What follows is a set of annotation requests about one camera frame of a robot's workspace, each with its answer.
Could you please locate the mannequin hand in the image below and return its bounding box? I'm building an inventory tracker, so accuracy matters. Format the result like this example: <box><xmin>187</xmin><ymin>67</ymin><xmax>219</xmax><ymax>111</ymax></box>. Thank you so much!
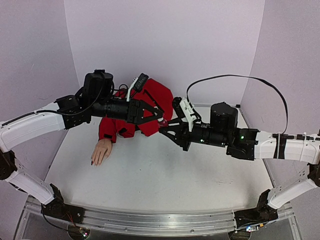
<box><xmin>91</xmin><ymin>138</ymin><xmax>113</xmax><ymax>167</ymax></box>

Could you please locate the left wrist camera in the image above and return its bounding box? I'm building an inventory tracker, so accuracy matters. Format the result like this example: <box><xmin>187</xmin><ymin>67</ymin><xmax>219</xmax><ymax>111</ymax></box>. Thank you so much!
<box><xmin>126</xmin><ymin>73</ymin><xmax>149</xmax><ymax>102</ymax></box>

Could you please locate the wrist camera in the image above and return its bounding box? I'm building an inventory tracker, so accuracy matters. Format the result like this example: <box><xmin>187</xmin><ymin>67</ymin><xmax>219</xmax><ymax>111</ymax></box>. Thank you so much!
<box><xmin>172</xmin><ymin>97</ymin><xmax>201</xmax><ymax>132</ymax></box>
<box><xmin>126</xmin><ymin>73</ymin><xmax>149</xmax><ymax>102</ymax></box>

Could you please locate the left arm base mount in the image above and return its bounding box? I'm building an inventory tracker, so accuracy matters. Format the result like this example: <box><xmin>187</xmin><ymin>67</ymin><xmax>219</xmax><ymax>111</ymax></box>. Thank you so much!
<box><xmin>41</xmin><ymin>183</ymin><xmax>85</xmax><ymax>224</ymax></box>

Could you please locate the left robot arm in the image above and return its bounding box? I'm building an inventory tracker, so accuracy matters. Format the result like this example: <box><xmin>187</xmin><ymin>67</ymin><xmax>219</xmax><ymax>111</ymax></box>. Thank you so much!
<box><xmin>0</xmin><ymin>69</ymin><xmax>163</xmax><ymax>219</ymax></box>

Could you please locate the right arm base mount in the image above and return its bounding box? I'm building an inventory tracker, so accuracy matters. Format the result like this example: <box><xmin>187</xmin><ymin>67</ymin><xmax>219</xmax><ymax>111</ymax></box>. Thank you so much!
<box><xmin>234</xmin><ymin>189</ymin><xmax>279</xmax><ymax>229</ymax></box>

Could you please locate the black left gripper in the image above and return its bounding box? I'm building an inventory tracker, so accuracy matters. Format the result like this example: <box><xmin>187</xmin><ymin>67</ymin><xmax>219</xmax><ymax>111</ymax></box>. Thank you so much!
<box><xmin>92</xmin><ymin>97</ymin><xmax>166</xmax><ymax>125</ymax></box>

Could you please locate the red nail polish bottle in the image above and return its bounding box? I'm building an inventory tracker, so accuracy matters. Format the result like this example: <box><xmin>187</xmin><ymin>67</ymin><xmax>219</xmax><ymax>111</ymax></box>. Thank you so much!
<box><xmin>158</xmin><ymin>118</ymin><xmax>169</xmax><ymax>128</ymax></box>

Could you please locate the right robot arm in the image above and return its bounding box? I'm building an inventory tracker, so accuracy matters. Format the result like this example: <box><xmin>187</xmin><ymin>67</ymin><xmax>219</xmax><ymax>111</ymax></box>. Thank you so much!
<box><xmin>159</xmin><ymin>98</ymin><xmax>320</xmax><ymax>210</ymax></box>

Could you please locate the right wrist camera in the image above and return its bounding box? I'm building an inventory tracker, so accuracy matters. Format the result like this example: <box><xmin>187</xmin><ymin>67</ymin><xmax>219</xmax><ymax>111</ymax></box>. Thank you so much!
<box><xmin>172</xmin><ymin>97</ymin><xmax>201</xmax><ymax>132</ymax></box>

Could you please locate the aluminium front rail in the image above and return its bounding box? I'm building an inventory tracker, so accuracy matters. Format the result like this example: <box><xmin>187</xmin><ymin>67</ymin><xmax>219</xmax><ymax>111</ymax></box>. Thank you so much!
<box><xmin>14</xmin><ymin>203</ymin><xmax>301</xmax><ymax>240</ymax></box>

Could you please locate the red jacket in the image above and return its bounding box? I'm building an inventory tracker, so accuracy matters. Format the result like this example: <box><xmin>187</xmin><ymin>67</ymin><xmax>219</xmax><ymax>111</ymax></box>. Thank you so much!
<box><xmin>98</xmin><ymin>77</ymin><xmax>175</xmax><ymax>145</ymax></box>

